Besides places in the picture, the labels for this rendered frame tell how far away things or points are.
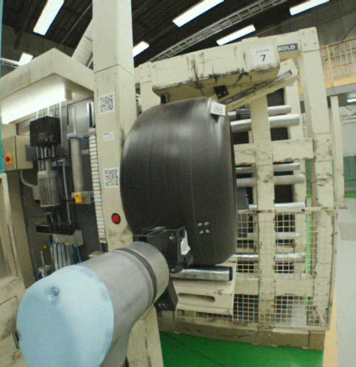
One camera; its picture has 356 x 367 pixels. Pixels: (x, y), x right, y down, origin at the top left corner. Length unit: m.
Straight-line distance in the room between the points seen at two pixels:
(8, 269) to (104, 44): 0.94
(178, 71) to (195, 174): 0.69
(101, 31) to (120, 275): 0.93
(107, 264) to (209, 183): 0.29
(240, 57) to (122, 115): 0.58
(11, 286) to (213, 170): 0.76
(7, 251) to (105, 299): 0.72
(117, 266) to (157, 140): 0.34
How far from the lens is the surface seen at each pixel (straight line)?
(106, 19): 1.02
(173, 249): 0.36
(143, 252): 0.27
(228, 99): 1.07
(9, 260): 0.89
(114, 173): 0.77
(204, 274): 0.64
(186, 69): 1.03
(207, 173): 0.43
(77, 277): 0.20
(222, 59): 1.02
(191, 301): 0.68
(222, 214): 0.47
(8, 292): 0.87
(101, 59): 0.93
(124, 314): 0.21
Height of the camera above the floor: 1.22
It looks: 3 degrees down
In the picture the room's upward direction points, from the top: 5 degrees counter-clockwise
